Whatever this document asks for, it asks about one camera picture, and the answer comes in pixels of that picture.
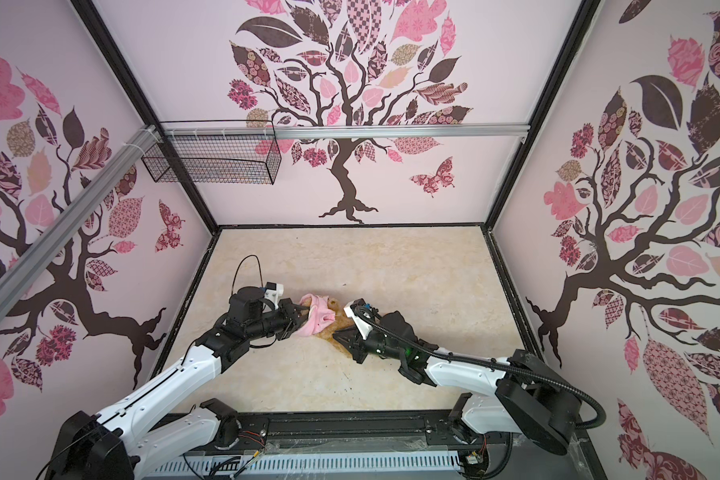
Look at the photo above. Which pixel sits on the white slotted cable duct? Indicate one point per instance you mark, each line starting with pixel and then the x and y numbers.
pixel 302 465

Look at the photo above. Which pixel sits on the aluminium rail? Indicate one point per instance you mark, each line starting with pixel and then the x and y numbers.
pixel 40 254
pixel 350 132

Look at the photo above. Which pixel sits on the brown teddy bear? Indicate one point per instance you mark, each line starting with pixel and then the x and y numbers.
pixel 341 321

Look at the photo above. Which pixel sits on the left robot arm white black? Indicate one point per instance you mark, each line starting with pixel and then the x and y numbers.
pixel 131 438

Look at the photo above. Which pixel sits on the left aluminium rail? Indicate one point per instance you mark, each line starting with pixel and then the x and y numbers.
pixel 40 254

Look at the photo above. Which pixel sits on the back aluminium rail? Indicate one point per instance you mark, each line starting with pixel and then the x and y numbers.
pixel 350 132

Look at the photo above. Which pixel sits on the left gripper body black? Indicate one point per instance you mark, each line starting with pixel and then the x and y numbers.
pixel 294 318

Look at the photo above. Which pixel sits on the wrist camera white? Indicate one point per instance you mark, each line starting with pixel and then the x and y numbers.
pixel 273 292
pixel 361 313

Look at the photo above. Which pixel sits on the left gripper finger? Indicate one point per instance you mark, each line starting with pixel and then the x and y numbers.
pixel 291 310
pixel 294 327

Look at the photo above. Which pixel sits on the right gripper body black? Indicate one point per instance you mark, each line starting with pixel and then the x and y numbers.
pixel 353 337

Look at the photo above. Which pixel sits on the pink knitted bear sweater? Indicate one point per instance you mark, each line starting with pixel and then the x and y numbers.
pixel 320 315

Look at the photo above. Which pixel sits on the black wire basket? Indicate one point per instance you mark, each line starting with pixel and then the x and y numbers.
pixel 222 151

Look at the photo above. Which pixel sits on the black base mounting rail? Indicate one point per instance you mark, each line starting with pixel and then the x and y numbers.
pixel 436 428

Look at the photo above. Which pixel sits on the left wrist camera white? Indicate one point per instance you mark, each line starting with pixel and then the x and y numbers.
pixel 273 292

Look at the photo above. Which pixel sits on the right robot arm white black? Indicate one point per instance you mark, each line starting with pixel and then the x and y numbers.
pixel 504 395

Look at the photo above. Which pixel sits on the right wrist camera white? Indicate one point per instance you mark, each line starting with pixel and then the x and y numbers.
pixel 361 313

